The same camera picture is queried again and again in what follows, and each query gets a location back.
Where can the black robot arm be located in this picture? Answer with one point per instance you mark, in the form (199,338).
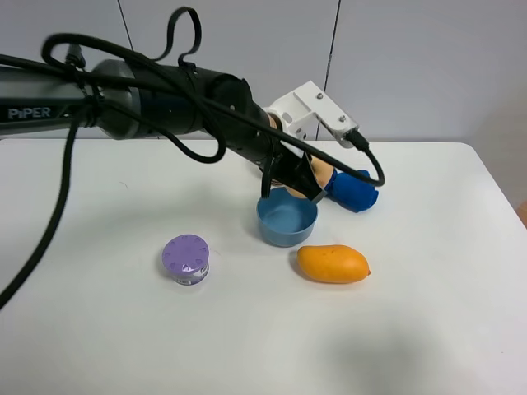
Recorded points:
(132,103)

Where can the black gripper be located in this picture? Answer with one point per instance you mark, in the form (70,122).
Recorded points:
(259,148)

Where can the purple lidded round container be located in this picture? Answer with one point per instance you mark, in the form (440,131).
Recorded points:
(186,259)

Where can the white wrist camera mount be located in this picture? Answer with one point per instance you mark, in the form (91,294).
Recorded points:
(308,102)

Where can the yellow mango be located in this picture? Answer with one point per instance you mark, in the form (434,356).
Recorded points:
(333,264)

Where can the blue rolled cloth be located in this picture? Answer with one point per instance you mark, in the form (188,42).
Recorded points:
(351,193)

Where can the beige potato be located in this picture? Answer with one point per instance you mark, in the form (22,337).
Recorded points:
(323,173)

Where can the blue plastic bowl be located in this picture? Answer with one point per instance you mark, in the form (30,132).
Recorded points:
(283,220)

